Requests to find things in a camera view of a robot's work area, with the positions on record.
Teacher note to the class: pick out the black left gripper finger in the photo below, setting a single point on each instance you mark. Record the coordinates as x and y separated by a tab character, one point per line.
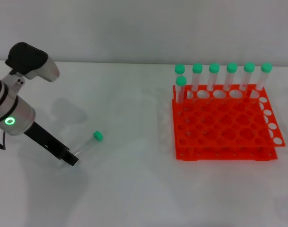
61	159
72	159

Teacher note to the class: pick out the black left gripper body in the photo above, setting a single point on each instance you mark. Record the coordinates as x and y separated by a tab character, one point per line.
44	138

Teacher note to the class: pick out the green capped clear test tube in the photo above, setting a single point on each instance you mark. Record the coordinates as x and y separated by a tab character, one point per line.
264	75
87	144
181	91
197	75
214	75
248	75
231	75
179	69

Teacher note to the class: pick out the orange test tube rack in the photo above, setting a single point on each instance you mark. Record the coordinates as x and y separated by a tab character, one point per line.
224	127

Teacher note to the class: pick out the left wrist camera housing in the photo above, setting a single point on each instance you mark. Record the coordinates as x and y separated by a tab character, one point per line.
28	59

